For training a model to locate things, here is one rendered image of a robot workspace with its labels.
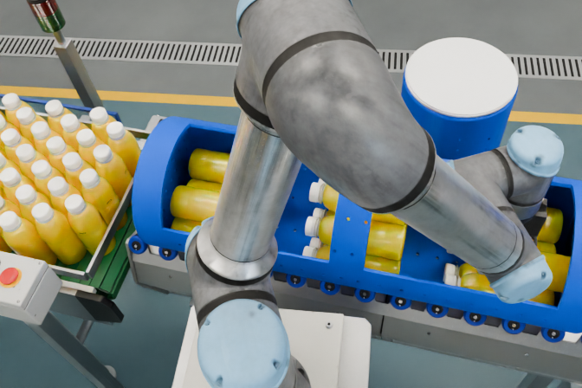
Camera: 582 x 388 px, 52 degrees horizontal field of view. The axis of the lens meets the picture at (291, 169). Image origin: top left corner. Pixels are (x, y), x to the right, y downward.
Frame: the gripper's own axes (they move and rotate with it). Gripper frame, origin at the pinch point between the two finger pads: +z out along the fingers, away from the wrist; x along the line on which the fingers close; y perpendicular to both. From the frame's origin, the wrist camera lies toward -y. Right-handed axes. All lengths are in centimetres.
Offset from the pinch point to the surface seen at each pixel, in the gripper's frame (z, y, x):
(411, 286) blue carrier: -0.3, -11.3, -8.7
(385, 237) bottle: -2.7, -17.5, -1.1
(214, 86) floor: 111, -120, 131
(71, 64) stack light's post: 7, -110, 39
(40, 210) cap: 1, -91, -8
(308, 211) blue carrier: 13.9, -36.6, 11.3
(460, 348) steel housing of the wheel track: 25.8, 1.1, -8.3
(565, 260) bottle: -2.5, 14.7, 1.4
